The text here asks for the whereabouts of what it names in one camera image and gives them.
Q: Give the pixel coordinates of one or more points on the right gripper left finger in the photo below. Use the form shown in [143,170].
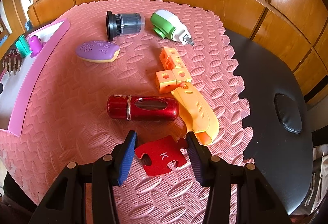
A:
[123,155]

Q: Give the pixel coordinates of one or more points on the orange cube block toy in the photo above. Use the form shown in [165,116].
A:
[175,73]

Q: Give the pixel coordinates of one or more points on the red metallic cylinder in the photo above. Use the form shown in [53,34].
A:
[142,108]

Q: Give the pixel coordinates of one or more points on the teal green stand toy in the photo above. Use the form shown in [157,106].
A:
[22,46]

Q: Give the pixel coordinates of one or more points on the pink foam puzzle mat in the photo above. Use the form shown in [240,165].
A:
[78,110]

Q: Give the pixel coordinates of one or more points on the brown pinecone brush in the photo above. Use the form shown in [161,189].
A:
[12,62]

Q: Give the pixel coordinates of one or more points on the pink white shallow box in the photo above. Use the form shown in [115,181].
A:
[17,89]

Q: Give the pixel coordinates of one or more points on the black filter cup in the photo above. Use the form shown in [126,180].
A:
[123,24]

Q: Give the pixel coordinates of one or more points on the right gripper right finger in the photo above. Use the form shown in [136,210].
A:
[200,159]

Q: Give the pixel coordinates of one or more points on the purple oval perforated case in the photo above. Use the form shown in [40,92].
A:
[98,51]

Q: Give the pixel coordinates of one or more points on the green white plug-in device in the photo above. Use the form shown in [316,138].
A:
[168,25]

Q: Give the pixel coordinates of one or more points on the purple octopus toy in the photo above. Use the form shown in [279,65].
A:
[36,45]

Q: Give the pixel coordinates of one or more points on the black padded table cushion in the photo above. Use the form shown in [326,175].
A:
[288,113]

